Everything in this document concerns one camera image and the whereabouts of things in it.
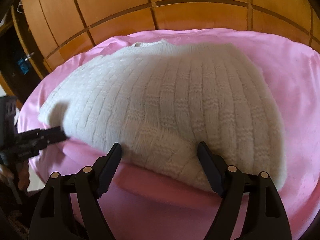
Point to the person's left hand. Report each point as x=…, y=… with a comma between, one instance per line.
x=22, y=175

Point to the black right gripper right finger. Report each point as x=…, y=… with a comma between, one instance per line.
x=265, y=216

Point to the pink bed sheet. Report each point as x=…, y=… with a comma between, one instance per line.
x=141, y=204

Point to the white knitted sweater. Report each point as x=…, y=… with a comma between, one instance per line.
x=159, y=100

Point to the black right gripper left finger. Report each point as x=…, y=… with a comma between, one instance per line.
x=68, y=206

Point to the blue tag on wardrobe handle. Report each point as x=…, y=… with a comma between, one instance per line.
x=24, y=66

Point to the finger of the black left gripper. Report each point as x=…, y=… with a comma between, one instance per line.
x=26, y=149
x=54, y=133

